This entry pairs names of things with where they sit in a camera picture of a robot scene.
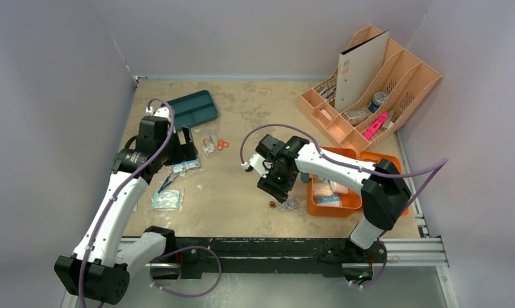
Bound small tape roll bag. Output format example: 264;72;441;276
281;200;299;210

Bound alcohol wipes bag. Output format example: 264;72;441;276
171;158;201;175

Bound cotton swabs bag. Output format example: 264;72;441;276
200;129;217;156

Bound orange handled scissors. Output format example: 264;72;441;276
216;139;230;151

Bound white gloves bag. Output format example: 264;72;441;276
312;176;349;207

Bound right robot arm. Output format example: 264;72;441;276
243;134;412;261

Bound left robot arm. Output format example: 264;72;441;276
54;105;198;305

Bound orange medicine kit box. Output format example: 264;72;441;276
306;147;403;218

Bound teal box latch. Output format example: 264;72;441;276
300;172;311;184

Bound blue plastic tweezers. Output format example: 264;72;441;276
157;173;175;193

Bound teal plastic tray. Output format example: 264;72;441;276
168;90;218;132

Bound adhesive bandages bag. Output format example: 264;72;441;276
152;189;184;210

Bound pink marker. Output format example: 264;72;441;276
363;112;390;140

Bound white binder folder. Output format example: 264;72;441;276
334;30;390;112

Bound peach desk organizer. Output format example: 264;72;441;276
299;25;442;153

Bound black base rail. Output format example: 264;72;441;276
148;237;387;282

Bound aluminium frame rail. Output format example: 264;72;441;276
385;132;458;308

